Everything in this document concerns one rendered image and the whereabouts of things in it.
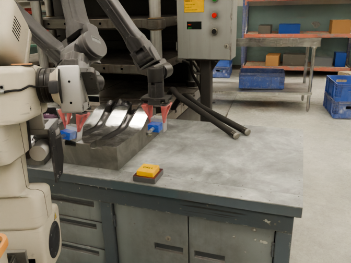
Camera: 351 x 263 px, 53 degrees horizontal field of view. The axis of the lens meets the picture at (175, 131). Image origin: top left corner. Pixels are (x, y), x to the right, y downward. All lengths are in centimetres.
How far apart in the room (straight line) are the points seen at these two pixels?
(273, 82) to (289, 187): 383
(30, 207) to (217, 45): 131
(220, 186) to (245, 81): 386
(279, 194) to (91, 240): 77
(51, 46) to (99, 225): 69
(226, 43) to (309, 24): 594
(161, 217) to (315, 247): 125
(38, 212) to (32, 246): 10
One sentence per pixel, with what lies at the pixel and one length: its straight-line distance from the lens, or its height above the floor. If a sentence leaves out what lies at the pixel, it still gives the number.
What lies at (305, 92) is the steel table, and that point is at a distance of 488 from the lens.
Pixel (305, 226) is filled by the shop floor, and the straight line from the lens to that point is 250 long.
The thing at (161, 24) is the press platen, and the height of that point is 126.
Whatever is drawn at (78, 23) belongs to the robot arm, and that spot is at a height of 131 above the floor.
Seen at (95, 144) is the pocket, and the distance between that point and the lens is 135.
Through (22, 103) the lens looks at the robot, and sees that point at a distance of 85.
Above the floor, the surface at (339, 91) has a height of 35.
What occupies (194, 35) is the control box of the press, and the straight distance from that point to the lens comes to 197.
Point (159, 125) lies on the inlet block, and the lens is 128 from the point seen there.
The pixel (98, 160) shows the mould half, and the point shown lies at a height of 83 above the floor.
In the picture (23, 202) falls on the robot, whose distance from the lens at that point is 100.
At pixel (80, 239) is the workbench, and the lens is 155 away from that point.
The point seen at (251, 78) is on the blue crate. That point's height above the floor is 41.
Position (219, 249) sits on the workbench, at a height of 55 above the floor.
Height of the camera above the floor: 135
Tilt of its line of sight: 20 degrees down
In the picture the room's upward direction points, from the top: 1 degrees counter-clockwise
